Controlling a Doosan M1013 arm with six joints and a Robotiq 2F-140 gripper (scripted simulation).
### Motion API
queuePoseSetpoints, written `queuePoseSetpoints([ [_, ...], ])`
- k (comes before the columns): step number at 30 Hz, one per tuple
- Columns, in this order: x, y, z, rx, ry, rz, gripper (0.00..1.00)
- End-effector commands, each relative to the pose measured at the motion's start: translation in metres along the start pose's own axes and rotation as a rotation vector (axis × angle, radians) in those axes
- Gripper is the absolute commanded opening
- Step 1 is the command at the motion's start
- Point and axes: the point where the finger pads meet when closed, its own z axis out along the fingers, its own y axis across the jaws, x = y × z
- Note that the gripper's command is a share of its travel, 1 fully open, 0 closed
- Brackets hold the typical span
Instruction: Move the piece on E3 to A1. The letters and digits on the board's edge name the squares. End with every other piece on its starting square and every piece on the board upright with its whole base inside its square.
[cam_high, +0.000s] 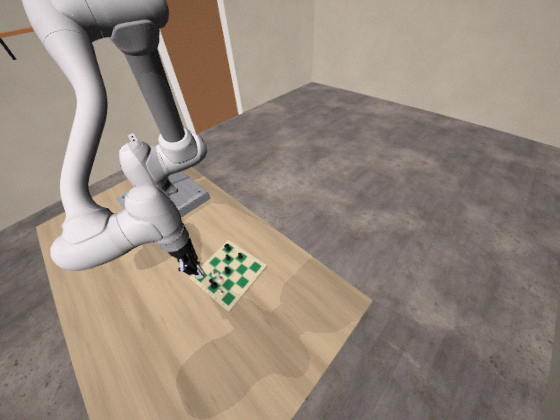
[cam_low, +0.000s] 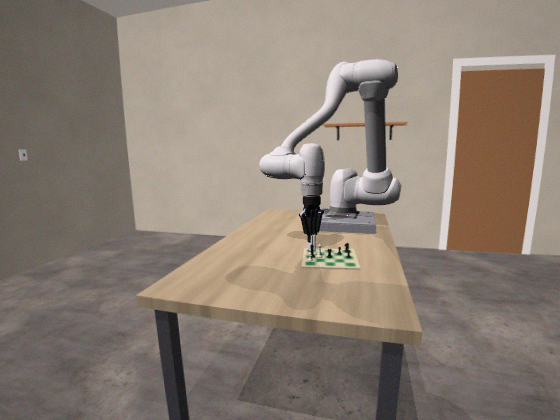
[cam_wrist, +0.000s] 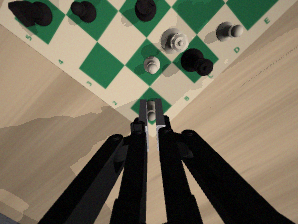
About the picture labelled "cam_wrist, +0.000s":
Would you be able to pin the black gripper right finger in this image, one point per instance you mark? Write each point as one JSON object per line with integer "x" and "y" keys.
{"x": 233, "y": 198}

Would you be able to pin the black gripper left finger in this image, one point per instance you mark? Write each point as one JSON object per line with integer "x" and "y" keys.
{"x": 84, "y": 198}

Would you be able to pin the white pawn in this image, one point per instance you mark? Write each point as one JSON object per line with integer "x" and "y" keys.
{"x": 151, "y": 64}
{"x": 227, "y": 30}
{"x": 151, "y": 110}

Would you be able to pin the green and white chessboard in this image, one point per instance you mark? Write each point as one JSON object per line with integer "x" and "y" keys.
{"x": 107, "y": 55}

